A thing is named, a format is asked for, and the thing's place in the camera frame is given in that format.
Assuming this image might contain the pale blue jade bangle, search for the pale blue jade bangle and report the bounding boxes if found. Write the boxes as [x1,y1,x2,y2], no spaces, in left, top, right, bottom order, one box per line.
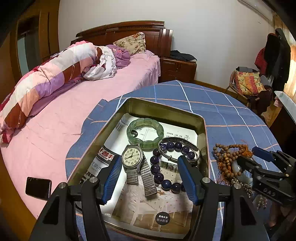
[231,160,253,184]

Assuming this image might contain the metallic bead chain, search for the metallic bead chain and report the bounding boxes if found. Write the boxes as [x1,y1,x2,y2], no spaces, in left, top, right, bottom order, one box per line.
[231,177,269,212]

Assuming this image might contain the brown wooden bead necklace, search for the brown wooden bead necklace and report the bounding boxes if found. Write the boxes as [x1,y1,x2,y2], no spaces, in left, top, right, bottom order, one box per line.
[212,139,254,185]

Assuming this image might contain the dark purple bead bracelet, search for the dark purple bead bracelet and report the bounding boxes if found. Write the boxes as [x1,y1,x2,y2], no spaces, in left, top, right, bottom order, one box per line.
[149,141,197,194]

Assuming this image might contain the silver wristwatch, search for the silver wristwatch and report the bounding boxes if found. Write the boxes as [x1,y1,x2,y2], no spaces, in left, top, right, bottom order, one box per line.
[121,144,157,197]

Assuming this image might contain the green jade segment bracelet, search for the green jade segment bracelet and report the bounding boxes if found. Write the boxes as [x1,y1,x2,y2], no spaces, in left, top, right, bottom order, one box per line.
[126,117,165,152]

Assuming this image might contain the right hand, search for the right hand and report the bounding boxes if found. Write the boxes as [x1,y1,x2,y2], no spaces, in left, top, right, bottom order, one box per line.
[264,202,295,237]

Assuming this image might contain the desk with patterned cover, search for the desk with patterned cover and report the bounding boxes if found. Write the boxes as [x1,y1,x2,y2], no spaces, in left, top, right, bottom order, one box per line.
[269,90,296,160]

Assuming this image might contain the black smartphone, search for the black smartphone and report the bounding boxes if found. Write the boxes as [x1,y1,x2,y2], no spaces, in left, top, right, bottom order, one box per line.
[25,177,52,201]

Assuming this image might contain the blue plaid tablecloth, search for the blue plaid tablecloth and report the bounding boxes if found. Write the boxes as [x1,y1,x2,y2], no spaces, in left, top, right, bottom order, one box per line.
[65,80,282,241]

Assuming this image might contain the pink bed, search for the pink bed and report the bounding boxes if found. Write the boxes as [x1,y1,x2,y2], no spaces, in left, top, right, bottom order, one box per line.
[1,51,161,217]

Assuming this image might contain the chair with colourful cushion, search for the chair with colourful cushion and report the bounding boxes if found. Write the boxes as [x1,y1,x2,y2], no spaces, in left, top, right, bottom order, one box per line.
[225,66,273,115]

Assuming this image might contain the gold tin box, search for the gold tin box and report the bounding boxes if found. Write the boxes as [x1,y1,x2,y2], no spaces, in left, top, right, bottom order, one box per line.
[66,97,210,240]

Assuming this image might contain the hanging dark coats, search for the hanging dark coats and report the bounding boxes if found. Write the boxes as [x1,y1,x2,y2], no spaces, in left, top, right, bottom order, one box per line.
[254,33,284,91]

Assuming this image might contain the printed paper liner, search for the printed paper liner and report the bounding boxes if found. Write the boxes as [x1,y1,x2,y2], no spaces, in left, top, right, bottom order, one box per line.
[80,113,199,234]

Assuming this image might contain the wooden nightstand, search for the wooden nightstand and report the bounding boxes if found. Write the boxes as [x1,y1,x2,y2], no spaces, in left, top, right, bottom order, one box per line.
[159,57,197,83]

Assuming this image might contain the dark clothes on nightstand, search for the dark clothes on nightstand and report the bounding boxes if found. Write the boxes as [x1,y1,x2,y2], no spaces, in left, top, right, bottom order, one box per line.
[170,50,197,62]

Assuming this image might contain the air conditioner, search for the air conditioner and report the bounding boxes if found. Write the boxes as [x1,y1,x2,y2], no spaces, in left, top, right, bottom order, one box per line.
[238,0,273,24]

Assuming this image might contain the striped patchwork quilt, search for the striped patchwork quilt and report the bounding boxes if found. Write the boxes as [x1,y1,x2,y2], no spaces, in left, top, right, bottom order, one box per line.
[1,41,101,144]

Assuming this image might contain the wooden headboard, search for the wooden headboard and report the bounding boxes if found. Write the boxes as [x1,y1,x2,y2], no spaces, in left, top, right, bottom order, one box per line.
[71,20,173,57]

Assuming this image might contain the floral pillow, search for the floral pillow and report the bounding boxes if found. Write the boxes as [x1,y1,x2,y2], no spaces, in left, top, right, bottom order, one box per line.
[113,32,147,56]

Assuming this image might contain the purple folded garment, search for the purple folded garment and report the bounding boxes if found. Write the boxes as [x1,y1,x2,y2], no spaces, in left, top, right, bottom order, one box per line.
[107,45,130,69]

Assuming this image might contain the white patterned garment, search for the white patterned garment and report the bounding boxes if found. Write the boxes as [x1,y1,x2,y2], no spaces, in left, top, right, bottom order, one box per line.
[83,46,116,81]

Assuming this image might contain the wooden wardrobe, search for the wooden wardrobe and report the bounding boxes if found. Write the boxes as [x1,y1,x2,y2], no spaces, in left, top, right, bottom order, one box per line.
[1,1,60,100]

